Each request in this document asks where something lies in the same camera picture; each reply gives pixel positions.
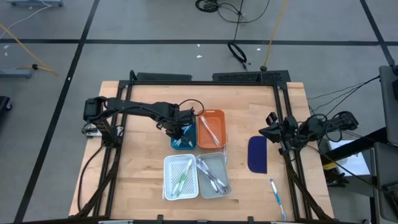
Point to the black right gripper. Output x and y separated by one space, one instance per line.
289 130

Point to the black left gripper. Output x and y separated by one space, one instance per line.
177 119

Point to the blue white toothbrush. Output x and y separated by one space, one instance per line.
188 128
277 197
190 143
177 143

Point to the white perforated plastic basket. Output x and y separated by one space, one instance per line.
169 161

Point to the grey plastic basket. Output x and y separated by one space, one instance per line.
203 186

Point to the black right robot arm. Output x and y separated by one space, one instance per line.
314 127

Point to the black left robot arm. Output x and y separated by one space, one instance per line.
140 108

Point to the teal plastic basket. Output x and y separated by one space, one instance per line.
192 135

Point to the dark blue oval case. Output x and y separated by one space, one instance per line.
257 155

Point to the orange plastic basket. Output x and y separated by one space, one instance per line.
217 121

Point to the black flat box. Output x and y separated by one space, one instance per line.
163 76

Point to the black perforated box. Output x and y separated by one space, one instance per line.
251 76

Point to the white box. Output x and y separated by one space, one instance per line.
351 161

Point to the grey cabinet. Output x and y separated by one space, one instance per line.
388 102

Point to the grey cart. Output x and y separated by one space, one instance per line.
385 174

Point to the grey stand foot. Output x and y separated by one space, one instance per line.
14 73

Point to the black caster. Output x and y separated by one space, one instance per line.
3 104

